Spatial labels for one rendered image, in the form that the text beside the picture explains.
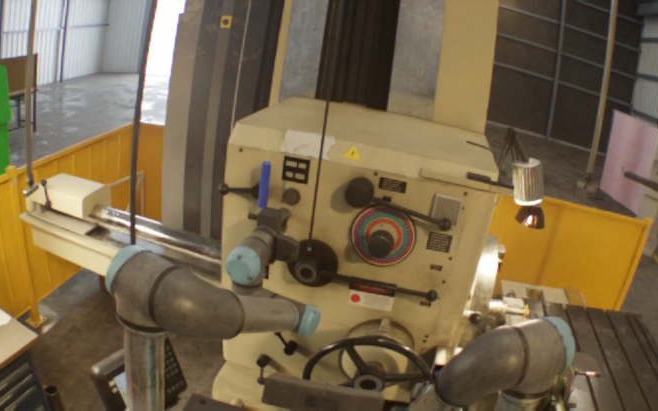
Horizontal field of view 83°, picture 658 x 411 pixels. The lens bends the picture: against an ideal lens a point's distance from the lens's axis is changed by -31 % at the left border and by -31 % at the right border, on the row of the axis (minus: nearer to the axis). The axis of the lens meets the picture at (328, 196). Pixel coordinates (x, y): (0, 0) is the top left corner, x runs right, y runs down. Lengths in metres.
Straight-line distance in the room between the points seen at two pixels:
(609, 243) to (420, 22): 2.95
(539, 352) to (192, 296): 0.56
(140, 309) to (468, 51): 1.54
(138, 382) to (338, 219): 0.77
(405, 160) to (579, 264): 3.13
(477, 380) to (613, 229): 3.60
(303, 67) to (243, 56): 0.27
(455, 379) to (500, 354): 0.08
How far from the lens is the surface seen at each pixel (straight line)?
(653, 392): 2.44
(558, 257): 4.20
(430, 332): 1.53
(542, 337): 0.81
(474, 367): 0.76
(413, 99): 1.95
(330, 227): 1.41
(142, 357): 0.91
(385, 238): 1.30
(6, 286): 3.57
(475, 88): 1.95
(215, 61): 2.16
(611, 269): 4.46
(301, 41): 2.01
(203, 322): 0.79
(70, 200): 2.31
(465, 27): 1.94
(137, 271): 0.83
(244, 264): 1.10
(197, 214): 2.35
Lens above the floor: 2.23
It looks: 20 degrees down
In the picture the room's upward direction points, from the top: 8 degrees clockwise
